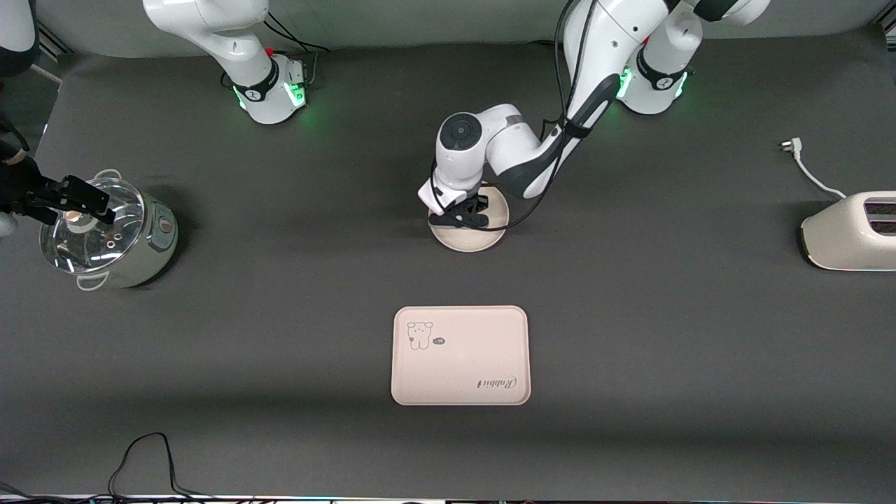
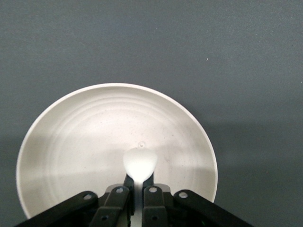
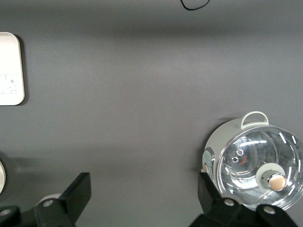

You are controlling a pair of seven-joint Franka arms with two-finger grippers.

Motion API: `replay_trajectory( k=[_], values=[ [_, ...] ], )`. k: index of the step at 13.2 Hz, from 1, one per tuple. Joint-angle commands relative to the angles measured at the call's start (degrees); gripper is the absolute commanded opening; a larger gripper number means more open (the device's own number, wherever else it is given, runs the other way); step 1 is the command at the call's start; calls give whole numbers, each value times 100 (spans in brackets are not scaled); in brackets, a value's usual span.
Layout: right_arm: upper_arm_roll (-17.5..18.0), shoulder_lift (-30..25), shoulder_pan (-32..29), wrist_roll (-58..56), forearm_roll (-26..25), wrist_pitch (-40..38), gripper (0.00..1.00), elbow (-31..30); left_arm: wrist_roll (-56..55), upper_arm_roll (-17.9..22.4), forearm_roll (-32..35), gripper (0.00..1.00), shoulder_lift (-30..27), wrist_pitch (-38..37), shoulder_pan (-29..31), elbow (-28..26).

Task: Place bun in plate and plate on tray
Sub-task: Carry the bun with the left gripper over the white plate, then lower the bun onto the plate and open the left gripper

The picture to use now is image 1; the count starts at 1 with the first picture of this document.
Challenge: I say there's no steel pot with lid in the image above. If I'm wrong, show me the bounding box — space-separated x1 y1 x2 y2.
40 168 179 291

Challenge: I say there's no white toaster power cable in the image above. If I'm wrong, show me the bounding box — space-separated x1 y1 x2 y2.
779 138 848 200

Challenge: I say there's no white toaster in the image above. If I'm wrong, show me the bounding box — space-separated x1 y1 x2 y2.
798 190 896 272

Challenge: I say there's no cream rabbit print tray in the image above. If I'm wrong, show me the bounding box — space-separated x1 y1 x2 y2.
391 305 531 407

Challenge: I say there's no round cream plate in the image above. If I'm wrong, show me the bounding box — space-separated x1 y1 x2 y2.
428 183 510 253

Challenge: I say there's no dark grey table mat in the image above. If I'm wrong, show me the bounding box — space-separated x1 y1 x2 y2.
0 28 896 501

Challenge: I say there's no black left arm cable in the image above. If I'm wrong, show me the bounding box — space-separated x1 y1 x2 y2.
428 0 599 233

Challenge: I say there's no thin black floor cable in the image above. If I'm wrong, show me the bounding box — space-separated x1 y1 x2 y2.
108 433 211 499

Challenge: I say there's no glass pot lid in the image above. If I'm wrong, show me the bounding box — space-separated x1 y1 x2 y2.
40 177 146 275

